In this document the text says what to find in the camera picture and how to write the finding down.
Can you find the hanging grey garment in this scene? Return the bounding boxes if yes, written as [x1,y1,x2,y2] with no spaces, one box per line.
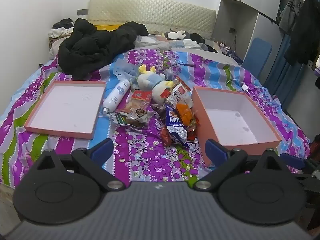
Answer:
[279,0,304,34]

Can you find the hanging black coat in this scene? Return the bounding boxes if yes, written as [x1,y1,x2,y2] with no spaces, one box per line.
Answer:
[284,0,320,67]

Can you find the yellow pillow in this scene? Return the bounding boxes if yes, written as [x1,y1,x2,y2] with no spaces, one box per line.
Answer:
[95,24,123,32]

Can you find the cluster of small bottles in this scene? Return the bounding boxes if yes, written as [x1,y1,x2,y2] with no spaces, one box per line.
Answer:
[220,40,235,55]

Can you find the purple floral blanket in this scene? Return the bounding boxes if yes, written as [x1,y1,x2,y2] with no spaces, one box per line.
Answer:
[0,49,312,188]

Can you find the cream quilted headboard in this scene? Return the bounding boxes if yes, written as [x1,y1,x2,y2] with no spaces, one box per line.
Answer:
[89,0,217,40]

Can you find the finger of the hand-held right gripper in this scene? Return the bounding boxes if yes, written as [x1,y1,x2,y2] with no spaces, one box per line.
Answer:
[279,152,306,171]

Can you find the orange snack packet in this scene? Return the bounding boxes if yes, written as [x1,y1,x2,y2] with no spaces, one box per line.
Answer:
[176,102,198,128]

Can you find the blue and white snack bag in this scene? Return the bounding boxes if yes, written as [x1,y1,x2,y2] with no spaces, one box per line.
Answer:
[165,106,189,145]

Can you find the shallow pink box lid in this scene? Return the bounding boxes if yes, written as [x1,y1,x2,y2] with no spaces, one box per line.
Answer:
[24,80,107,140]

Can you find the heap of dark and white clothes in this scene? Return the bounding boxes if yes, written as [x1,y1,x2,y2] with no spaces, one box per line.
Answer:
[49,18,75,39]

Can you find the blue curtain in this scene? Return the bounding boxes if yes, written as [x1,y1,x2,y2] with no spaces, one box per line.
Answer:
[264,34,313,110]

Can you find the penguin plush toy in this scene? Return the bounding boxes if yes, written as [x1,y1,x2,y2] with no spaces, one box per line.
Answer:
[164,30,192,41]

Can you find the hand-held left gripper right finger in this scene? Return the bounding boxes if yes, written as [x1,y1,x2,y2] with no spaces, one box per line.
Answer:
[194,139,288,192]

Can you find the green and black snack packet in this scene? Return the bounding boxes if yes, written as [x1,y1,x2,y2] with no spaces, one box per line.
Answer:
[110,112,129,125]

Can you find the colourful candy packet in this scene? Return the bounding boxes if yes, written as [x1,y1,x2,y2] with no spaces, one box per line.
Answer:
[186,120,199,143]

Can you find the grey and white bedding clothes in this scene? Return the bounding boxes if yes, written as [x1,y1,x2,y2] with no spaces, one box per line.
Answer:
[134,34,218,53]

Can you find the dark brown snack packet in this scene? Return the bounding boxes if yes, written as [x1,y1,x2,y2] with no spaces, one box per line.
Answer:
[126,106,155,128]

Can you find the blue and yellow plush toy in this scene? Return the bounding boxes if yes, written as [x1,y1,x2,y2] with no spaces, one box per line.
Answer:
[137,64,174,104]

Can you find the deep pink cardboard box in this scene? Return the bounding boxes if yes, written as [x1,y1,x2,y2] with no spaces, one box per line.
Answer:
[191,86,282,167]

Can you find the blue chair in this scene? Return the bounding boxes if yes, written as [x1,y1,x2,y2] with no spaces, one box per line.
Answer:
[242,37,273,77]

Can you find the black jacket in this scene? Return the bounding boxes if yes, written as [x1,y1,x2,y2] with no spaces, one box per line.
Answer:
[58,18,150,79]

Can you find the red-topped dried snack packet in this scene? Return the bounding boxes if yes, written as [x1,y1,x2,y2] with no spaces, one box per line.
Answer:
[117,90,153,114]

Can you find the white charger with cable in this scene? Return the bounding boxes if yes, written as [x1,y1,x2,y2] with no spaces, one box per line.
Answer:
[226,79,250,92]

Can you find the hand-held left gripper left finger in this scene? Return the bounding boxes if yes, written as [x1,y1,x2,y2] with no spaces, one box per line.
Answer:
[31,138,127,193]

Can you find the clear red-print snack packet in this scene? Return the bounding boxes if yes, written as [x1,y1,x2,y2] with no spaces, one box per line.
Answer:
[172,76,192,90]

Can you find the small red snack packet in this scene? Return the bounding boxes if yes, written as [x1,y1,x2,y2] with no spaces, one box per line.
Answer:
[161,127,175,145]

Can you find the white spray bottle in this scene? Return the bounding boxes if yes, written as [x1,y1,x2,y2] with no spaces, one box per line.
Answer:
[102,80,131,114]

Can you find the grey and white wardrobe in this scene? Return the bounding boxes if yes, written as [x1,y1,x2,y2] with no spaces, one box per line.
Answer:
[212,0,288,63]

